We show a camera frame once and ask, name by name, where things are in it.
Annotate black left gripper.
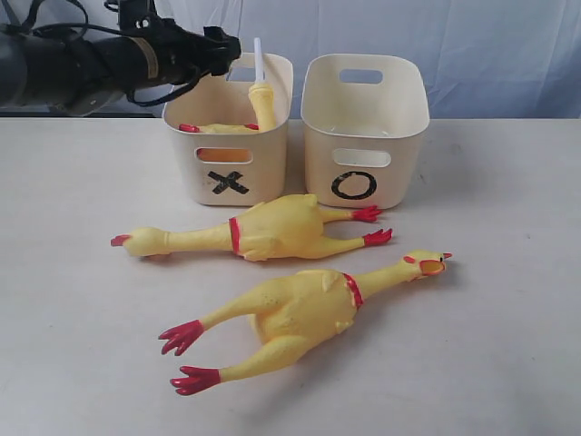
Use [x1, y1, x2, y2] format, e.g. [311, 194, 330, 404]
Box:
[118, 1, 241, 86]

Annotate whole yellow rubber chicken front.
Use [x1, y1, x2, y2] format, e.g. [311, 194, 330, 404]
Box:
[160, 250, 451, 396]

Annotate whole yellow rubber chicken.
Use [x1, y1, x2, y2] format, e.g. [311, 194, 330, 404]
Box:
[160, 250, 451, 396]
[110, 194, 392, 262]

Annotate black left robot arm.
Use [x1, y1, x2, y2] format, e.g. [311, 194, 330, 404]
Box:
[1, 1, 241, 116]

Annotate cream bin marked X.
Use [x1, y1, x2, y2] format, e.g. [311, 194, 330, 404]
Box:
[162, 54, 293, 206]

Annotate cream bin marked O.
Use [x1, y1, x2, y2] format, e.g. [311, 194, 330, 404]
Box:
[300, 54, 430, 209]

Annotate whole yellow rubber chicken rear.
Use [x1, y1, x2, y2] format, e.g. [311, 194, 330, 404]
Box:
[110, 194, 392, 262]

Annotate light blue backdrop curtain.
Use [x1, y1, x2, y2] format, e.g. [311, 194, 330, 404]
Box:
[0, 0, 581, 120]

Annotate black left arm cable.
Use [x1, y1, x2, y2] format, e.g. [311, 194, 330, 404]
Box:
[0, 0, 205, 108]

